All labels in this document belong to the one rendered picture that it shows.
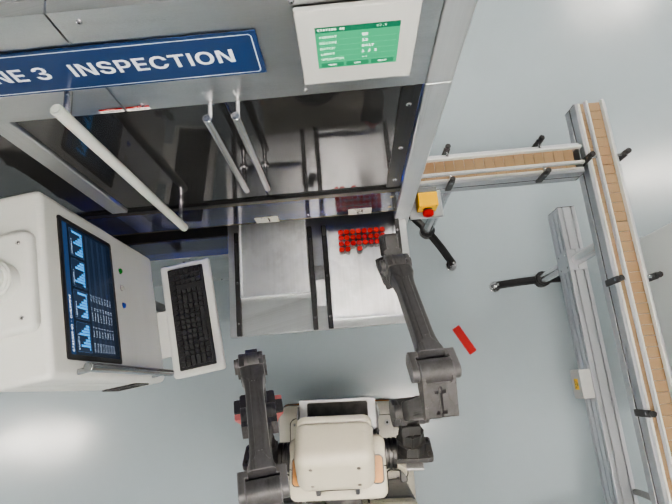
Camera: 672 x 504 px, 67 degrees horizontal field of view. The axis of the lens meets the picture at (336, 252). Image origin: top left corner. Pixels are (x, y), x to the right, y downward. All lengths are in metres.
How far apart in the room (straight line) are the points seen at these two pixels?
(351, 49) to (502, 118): 2.35
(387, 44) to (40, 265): 1.00
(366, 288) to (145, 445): 1.58
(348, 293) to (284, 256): 0.29
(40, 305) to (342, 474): 0.87
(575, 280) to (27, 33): 2.14
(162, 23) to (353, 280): 1.23
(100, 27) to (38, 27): 0.10
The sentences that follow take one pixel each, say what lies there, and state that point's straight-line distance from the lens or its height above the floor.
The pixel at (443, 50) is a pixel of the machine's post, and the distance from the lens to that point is 1.07.
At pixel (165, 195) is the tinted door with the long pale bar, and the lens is 1.68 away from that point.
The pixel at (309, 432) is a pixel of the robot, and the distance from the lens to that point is 1.43.
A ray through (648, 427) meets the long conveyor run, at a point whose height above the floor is 0.93.
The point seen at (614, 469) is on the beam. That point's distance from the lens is 2.46.
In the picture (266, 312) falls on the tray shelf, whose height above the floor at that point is 0.88.
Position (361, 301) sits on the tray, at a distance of 1.91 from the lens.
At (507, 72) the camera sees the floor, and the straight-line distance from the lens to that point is 3.47.
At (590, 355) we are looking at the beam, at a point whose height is 0.55.
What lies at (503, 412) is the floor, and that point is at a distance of 2.87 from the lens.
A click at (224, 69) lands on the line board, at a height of 1.92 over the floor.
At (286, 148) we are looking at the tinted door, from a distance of 1.37.
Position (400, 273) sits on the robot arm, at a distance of 1.36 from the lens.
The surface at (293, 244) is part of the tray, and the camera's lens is 1.97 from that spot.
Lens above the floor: 2.76
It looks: 75 degrees down
